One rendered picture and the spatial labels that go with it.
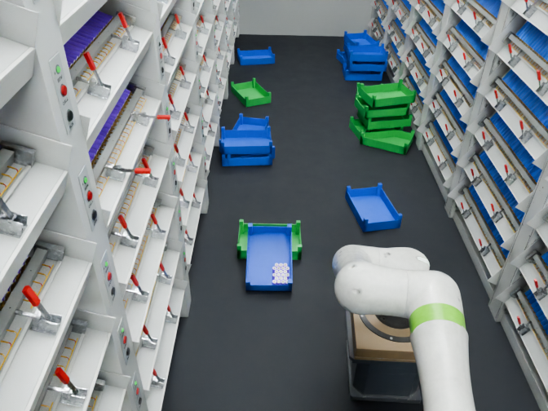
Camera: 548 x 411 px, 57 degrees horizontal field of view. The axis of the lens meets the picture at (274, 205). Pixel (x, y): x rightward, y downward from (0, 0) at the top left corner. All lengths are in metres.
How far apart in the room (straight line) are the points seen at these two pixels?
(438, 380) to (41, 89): 0.84
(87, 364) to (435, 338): 0.69
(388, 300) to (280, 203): 1.63
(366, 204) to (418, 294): 1.64
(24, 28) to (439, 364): 0.90
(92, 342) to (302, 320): 1.18
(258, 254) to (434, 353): 1.37
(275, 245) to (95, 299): 1.38
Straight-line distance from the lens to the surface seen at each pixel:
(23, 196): 0.82
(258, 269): 2.28
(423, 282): 1.19
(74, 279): 0.97
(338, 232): 2.56
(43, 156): 0.88
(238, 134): 3.15
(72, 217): 0.94
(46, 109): 0.84
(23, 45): 0.80
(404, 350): 1.67
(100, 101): 1.09
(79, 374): 1.08
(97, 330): 1.14
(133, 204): 1.43
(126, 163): 1.26
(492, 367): 2.17
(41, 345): 0.88
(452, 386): 1.03
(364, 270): 1.17
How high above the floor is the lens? 1.62
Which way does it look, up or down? 37 degrees down
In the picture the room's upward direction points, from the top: 1 degrees clockwise
